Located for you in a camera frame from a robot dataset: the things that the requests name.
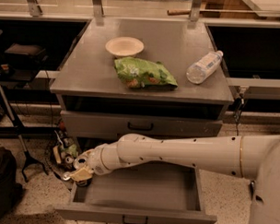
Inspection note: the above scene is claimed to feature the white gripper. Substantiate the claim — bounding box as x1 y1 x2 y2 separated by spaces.
62 144 111 182

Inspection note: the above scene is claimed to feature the blue pepsi can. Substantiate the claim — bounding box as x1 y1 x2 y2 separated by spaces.
75 179 91 187

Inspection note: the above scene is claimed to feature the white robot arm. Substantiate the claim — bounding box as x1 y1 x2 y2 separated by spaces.
69 134 280 224

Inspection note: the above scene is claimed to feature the closed grey upper drawer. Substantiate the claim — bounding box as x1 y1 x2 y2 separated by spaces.
61 111 223 140

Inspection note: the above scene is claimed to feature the open grey lower drawer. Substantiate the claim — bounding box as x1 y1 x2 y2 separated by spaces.
56 161 216 224

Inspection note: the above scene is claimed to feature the grey drawer cabinet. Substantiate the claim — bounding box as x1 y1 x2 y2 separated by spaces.
51 18 234 143

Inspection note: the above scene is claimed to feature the pile of cans and clutter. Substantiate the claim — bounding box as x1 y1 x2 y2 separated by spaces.
52 121 78 182

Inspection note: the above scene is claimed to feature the black metal stand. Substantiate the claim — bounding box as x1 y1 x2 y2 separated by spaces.
0 84 49 183

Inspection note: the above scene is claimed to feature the black bag on floor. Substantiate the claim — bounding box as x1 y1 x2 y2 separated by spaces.
0 147 23 218

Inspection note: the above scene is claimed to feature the green chip bag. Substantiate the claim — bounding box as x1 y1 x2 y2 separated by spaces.
114 57 178 88

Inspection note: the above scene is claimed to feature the black box on shelf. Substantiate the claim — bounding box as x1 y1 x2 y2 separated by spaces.
4 43 46 64

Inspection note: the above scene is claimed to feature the clear plastic water bottle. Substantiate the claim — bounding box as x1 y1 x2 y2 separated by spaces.
186 50 223 85

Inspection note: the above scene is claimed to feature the wooden stick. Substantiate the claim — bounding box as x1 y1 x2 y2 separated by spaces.
167 9 191 16

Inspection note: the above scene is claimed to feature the black power adapter with cable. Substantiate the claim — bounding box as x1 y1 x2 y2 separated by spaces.
228 98 261 202

